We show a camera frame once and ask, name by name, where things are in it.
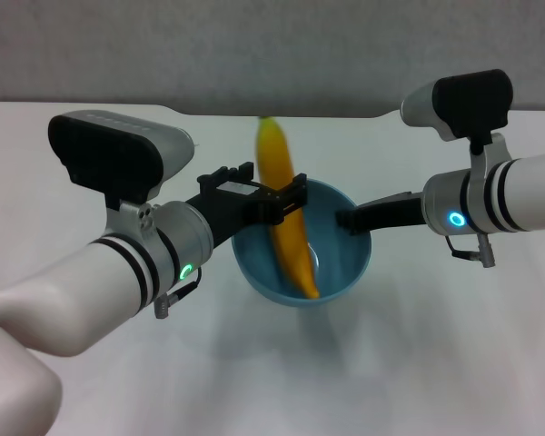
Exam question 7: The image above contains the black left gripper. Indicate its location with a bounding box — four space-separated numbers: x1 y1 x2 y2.
185 161 310 250

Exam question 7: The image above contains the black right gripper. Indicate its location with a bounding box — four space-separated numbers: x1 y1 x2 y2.
335 190 431 237

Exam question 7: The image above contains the yellow banana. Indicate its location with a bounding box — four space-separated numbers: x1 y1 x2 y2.
255 116 322 300

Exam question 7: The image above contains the blue plastic bowl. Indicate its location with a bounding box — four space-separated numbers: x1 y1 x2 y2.
230 178 372 310

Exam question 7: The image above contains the right wrist cable with connector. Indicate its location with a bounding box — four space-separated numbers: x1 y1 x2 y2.
444 231 495 268

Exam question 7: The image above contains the wrist cable with connector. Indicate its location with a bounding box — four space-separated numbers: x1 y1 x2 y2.
153 266 204 320
444 231 495 268

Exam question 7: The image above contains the right wrist camera housing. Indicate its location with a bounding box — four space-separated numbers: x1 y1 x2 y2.
400 69 514 143

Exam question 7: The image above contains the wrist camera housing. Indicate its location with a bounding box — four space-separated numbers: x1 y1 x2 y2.
47 110 194 213
400 69 514 143

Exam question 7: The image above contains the left wrist cable with connector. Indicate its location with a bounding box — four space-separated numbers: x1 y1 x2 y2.
153 266 204 320

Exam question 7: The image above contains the left wrist camera housing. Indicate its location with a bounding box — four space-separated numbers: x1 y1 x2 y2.
47 110 194 213

